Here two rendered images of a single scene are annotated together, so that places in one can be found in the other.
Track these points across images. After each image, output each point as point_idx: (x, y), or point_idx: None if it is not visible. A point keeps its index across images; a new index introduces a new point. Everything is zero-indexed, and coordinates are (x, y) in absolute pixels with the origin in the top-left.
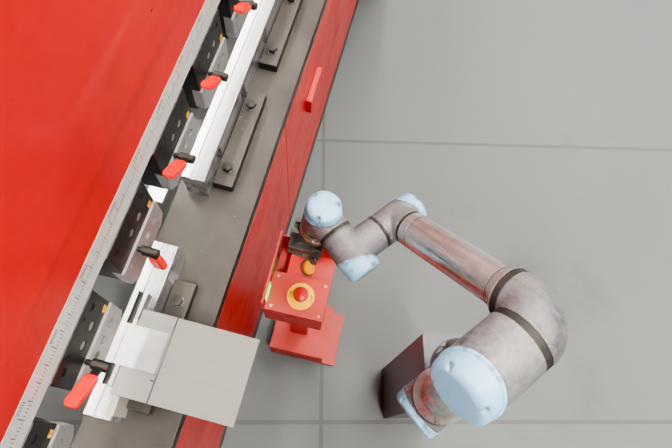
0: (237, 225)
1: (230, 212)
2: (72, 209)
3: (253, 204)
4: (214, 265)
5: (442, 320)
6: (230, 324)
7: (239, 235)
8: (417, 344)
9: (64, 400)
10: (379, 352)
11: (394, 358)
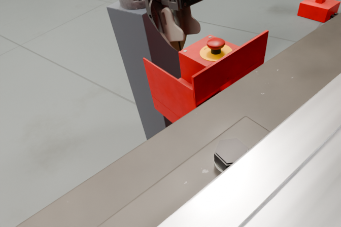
0: (264, 80)
1: (268, 102)
2: None
3: (214, 97)
4: (330, 49)
5: (114, 159)
6: None
7: (267, 68)
8: (150, 34)
9: None
10: None
11: (164, 117)
